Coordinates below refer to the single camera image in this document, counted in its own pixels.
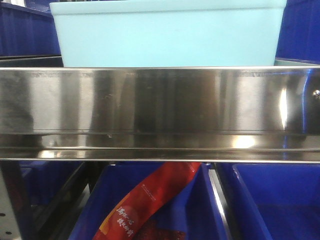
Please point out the light blue plastic bin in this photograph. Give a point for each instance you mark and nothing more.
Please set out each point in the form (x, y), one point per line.
(168, 33)

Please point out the dark blue bin lower middle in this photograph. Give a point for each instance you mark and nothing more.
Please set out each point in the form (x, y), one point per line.
(193, 212)

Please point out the dark blue bin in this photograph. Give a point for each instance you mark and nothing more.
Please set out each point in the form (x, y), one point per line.
(299, 36)
(273, 201)
(193, 212)
(27, 28)

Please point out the dark blue bin lower right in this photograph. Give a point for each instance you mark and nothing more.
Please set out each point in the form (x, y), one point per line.
(273, 201)

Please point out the dark blue bin upper left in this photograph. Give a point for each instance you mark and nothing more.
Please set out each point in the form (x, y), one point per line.
(27, 28)

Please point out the dark blue bin upper right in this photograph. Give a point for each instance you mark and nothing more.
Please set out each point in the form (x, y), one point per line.
(299, 36)

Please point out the red snack bag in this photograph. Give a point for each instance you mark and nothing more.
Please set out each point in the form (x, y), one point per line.
(145, 199)

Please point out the stainless steel shelf rack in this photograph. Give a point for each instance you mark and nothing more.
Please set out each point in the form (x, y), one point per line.
(251, 114)

